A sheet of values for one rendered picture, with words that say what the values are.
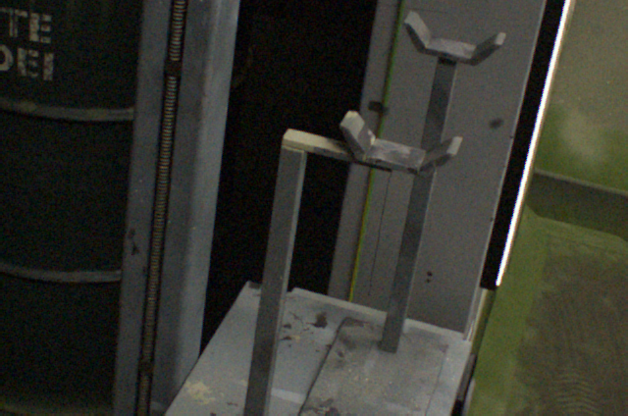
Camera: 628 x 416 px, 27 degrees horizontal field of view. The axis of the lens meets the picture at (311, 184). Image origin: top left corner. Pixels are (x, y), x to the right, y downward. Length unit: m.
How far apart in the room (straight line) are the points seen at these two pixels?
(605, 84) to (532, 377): 0.77
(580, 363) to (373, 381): 1.45
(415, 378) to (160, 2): 0.42
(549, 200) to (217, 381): 1.90
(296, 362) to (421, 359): 0.11
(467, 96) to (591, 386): 1.15
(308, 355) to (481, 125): 0.41
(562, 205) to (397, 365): 1.82
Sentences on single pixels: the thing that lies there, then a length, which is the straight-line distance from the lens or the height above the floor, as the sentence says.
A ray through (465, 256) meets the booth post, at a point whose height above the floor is 0.69.
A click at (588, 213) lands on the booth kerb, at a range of 2.98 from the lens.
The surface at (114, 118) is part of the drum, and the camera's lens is 1.98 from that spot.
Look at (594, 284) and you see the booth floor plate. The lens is 2.84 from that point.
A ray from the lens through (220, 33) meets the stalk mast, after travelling 0.98.
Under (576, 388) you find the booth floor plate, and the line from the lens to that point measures 2.53.
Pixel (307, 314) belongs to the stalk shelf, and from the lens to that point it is 1.25.
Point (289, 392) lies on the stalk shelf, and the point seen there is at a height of 0.79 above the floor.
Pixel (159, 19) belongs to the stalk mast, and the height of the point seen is 1.12.
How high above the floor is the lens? 1.51
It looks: 29 degrees down
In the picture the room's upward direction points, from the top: 9 degrees clockwise
